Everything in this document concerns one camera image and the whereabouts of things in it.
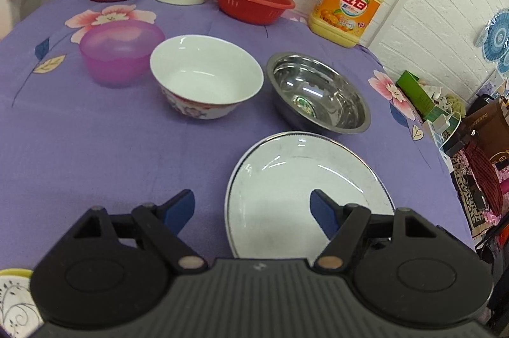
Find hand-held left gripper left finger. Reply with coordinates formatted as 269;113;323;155
73;189;208;270

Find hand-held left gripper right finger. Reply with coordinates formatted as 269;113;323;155
309;189;438;270

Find white plate with blue rim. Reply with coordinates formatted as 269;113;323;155
225;131;396;259

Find stainless steel bowl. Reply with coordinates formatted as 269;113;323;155
266;52;371;134

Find white floral ceramic bowl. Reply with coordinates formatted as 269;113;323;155
150;35;265;120

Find purple plastic bowl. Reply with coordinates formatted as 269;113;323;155
79;22;165;87

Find purple floral tablecloth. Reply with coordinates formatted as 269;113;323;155
0;0;476;275

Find green box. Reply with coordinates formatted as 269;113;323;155
396;70;436;121

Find red checked cloth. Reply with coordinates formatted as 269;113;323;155
464;142;504;217

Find brown paper bag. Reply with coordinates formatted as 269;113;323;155
463;98;509;180

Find yellow rimmed patterned dish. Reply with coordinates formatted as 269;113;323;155
0;268;44;331

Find yellow dish soap bottle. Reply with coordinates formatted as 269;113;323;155
309;0;404;48

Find red plastic basket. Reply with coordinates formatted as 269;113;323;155
213;0;296;26

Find white charger with cable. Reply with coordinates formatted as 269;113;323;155
433;111;462;140

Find blue patterned wall decoration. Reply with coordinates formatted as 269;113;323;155
476;9;509;73

